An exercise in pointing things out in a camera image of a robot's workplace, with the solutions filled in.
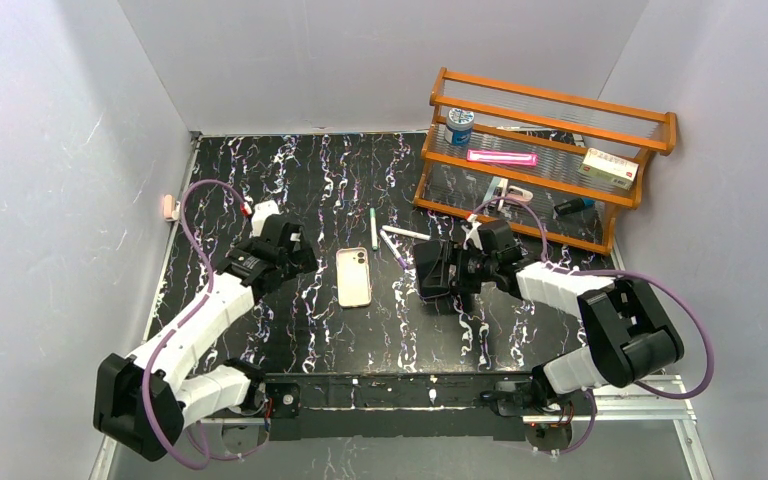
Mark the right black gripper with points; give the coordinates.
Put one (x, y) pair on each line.
(434, 268)

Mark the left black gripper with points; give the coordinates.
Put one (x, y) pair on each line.
(297, 254)

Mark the bare black phone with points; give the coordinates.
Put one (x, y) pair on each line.
(432, 261)

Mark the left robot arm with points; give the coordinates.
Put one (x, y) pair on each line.
(240, 281)

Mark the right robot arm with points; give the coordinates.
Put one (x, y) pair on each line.
(629, 335)

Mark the purple capped white marker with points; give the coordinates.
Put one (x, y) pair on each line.
(393, 249)

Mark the white pen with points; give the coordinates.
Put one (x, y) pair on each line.
(406, 233)

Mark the green capped white marker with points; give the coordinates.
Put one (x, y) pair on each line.
(373, 229)

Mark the light blue stapler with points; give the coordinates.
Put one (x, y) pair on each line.
(495, 194)

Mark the orange wooden shelf rack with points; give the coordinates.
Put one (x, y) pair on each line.
(556, 126)

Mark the blue white round jar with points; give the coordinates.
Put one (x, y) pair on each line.
(459, 125)

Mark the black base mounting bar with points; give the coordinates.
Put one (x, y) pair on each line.
(456, 404)

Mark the white red small box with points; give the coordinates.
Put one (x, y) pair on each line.
(617, 171)

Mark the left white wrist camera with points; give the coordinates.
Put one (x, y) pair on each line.
(260, 213)

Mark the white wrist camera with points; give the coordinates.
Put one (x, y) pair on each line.
(472, 239)
(260, 213)

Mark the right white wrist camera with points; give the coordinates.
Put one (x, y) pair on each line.
(472, 239)

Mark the pink wall clip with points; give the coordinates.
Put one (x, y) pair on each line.
(170, 208)

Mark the aluminium frame rail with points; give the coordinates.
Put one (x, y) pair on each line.
(656, 404)

